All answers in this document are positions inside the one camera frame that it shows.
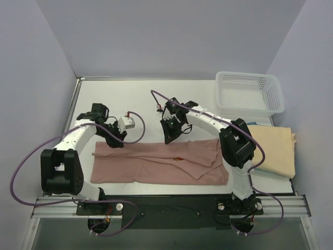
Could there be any aluminium table edge rail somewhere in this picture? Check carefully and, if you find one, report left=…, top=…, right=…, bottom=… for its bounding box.
left=33, top=77, right=111, bottom=207

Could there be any folded cream t shirt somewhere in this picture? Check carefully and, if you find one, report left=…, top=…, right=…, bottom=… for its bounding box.
left=248, top=125, right=296, bottom=179

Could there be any pink graphic t shirt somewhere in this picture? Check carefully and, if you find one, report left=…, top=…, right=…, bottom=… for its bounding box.
left=90, top=139, right=228, bottom=185

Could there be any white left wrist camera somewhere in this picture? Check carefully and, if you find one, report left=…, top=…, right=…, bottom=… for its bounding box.
left=118, top=111, right=135, bottom=132

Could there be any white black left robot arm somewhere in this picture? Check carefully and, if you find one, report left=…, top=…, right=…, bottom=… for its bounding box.
left=41, top=103, right=135, bottom=215

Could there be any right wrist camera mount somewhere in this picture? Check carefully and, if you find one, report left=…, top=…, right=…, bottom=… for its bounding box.
left=157, top=98, right=179, bottom=115

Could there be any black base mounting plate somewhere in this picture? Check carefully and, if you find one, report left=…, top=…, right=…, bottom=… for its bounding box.
left=76, top=194, right=263, bottom=230

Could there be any white perforated plastic basket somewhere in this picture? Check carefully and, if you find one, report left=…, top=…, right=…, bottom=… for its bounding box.
left=215, top=71, right=285, bottom=118

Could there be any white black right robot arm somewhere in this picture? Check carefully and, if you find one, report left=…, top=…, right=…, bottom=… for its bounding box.
left=160, top=98, right=256, bottom=213

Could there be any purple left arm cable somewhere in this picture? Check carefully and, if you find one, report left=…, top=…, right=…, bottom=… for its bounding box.
left=9, top=111, right=146, bottom=237

